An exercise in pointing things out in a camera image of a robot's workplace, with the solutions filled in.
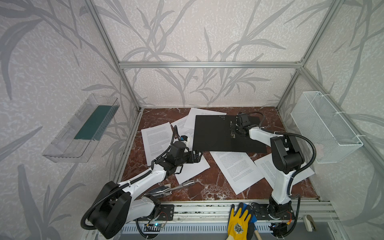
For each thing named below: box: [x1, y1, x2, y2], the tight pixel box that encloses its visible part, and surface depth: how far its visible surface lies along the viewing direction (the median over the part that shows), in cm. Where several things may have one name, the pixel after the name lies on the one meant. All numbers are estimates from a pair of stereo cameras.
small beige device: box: [303, 214, 316, 232], surface depth 71 cm
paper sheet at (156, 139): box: [141, 122, 174, 166], surface depth 105 cm
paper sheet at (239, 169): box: [209, 151, 265, 195], surface depth 91 cm
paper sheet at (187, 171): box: [174, 152, 211, 185], surface depth 84 cm
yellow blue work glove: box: [226, 202, 258, 240], surface depth 71 cm
